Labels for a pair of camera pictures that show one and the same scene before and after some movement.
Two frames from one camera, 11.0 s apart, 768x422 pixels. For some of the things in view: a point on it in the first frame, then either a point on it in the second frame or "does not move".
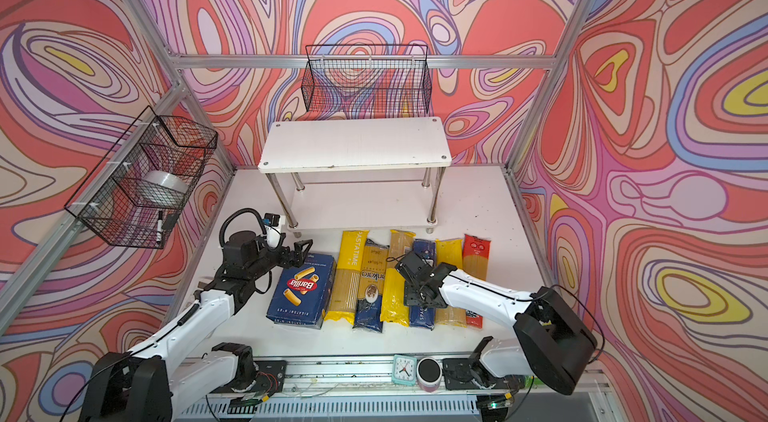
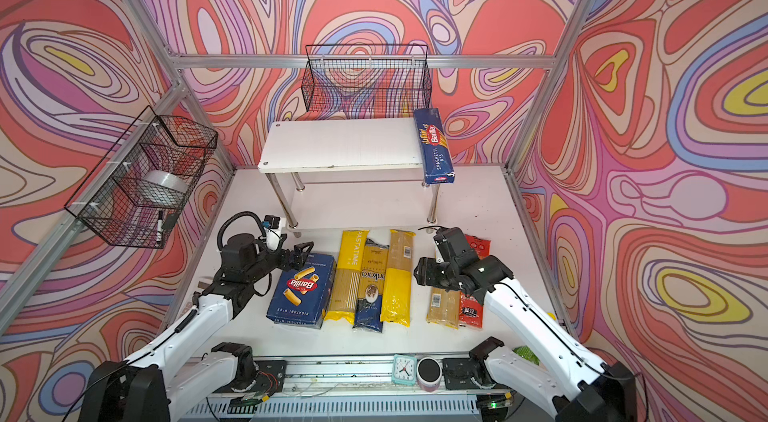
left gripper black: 297,259 does not move
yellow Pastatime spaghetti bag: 346,284 does not move
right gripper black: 411,296 -> 426,268
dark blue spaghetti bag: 369,313 does not move
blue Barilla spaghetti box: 424,317 -> 434,146
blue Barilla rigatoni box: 302,293 does not move
